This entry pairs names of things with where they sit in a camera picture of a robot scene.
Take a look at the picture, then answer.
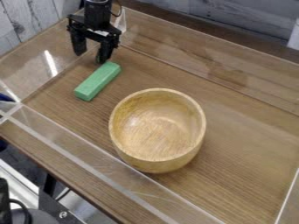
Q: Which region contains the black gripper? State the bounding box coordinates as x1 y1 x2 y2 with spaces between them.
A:
67 0 122 64

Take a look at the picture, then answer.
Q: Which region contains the green rectangular block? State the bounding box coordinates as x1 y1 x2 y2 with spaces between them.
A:
73 61 122 102

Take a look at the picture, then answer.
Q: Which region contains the brown wooden bowl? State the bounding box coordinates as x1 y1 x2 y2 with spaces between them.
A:
108 88 207 173

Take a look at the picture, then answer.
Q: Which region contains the clear acrylic corner bracket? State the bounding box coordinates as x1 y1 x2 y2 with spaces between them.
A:
114 9 127 33

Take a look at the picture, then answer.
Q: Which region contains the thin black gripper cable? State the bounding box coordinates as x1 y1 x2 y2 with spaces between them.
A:
110 0 124 18

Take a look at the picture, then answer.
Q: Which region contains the clear acrylic front wall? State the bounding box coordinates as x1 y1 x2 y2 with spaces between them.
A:
0 101 224 224

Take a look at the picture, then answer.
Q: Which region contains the black metal mount plate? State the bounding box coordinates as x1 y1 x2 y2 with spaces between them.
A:
39 191 87 224

